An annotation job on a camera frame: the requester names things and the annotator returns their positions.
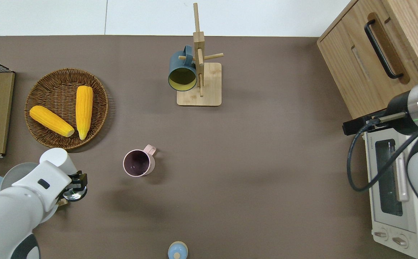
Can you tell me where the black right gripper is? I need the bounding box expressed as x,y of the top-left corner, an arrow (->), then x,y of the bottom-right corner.
342,90 -> 418,136

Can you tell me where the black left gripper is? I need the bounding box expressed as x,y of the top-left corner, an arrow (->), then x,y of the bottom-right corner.
66,172 -> 88,197

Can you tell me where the pink mug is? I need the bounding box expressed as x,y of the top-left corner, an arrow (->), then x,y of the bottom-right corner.
123,144 -> 157,177

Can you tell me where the wooden drawer cabinet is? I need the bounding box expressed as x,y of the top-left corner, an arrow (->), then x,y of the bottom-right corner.
316,0 -> 418,119

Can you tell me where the grey plate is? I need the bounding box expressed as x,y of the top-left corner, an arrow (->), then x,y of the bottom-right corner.
0,162 -> 61,226

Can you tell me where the yellow corn cob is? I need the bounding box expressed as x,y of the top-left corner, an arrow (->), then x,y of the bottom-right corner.
29,105 -> 75,138
76,85 -> 94,141

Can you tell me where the round brown wicker basket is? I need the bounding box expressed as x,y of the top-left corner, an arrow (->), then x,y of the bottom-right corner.
24,68 -> 109,150

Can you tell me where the blue bell on wooden base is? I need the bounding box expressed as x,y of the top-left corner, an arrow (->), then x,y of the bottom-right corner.
167,241 -> 189,259

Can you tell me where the white toaster oven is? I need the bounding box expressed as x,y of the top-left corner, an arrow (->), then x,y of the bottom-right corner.
363,131 -> 418,259

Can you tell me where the dark blue mug yellow inside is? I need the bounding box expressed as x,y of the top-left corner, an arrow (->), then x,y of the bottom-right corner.
168,45 -> 198,92

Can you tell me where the wooden mug tree stand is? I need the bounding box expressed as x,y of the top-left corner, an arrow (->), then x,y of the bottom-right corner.
176,3 -> 225,107

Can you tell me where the grey right wrist bracket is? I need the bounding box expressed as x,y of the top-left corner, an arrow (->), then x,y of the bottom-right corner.
376,112 -> 408,123

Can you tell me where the black cabinet handle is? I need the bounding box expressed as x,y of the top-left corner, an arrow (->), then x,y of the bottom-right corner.
364,19 -> 404,79

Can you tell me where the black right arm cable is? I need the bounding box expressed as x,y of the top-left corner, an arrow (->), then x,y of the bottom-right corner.
346,117 -> 418,193

